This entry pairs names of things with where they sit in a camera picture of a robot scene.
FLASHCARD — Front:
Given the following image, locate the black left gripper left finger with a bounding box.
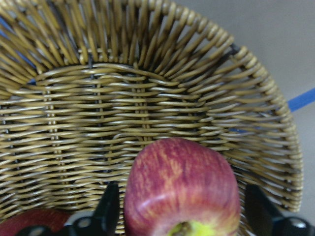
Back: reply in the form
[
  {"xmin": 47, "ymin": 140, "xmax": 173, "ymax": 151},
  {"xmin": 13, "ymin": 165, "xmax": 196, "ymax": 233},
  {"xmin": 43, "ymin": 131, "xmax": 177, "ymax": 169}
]
[{"xmin": 16, "ymin": 182, "xmax": 120, "ymax": 236}]

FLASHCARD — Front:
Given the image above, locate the red apple remaining in basket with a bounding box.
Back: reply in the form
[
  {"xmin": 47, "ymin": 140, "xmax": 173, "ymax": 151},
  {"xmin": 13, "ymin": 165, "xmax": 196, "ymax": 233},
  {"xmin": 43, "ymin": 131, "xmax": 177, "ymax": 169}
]
[{"xmin": 0, "ymin": 208, "xmax": 71, "ymax": 236}]

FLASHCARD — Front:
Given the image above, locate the woven wicker basket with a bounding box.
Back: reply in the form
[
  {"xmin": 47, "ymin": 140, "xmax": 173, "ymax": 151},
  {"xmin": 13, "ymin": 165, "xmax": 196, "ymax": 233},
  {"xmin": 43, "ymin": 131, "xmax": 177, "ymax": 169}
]
[{"xmin": 0, "ymin": 0, "xmax": 303, "ymax": 222}]

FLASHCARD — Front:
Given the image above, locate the transferred red apple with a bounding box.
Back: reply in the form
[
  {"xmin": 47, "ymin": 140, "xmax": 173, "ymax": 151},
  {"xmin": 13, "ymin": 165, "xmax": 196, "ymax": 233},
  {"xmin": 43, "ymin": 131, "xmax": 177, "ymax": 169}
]
[{"xmin": 124, "ymin": 138, "xmax": 241, "ymax": 236}]

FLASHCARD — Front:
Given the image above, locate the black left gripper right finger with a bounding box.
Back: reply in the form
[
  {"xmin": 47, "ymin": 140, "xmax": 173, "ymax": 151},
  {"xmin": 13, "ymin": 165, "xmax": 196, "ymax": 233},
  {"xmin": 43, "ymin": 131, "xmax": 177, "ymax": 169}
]
[{"xmin": 245, "ymin": 184, "xmax": 315, "ymax": 236}]

